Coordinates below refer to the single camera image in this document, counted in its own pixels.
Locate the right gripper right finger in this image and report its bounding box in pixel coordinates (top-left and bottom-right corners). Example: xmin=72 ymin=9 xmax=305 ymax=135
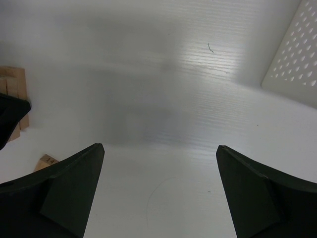
xmin=216 ymin=145 xmax=317 ymax=238

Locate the wood block three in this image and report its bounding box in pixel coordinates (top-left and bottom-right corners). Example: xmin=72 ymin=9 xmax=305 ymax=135
xmin=33 ymin=154 xmax=59 ymax=172

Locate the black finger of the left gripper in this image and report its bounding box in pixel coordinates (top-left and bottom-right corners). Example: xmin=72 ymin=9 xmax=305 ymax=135
xmin=0 ymin=93 xmax=31 ymax=150

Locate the white plastic box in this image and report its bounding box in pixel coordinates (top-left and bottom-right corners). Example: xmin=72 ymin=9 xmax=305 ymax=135
xmin=261 ymin=0 xmax=317 ymax=108

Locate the wood block one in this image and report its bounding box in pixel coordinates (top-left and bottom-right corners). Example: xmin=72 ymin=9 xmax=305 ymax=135
xmin=0 ymin=65 xmax=30 ymax=131

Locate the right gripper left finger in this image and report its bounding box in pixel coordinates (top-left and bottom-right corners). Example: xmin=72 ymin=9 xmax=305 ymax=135
xmin=0 ymin=143 xmax=105 ymax=238

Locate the wood block six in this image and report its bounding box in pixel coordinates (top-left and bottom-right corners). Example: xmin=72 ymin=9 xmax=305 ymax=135
xmin=9 ymin=125 xmax=20 ymax=141

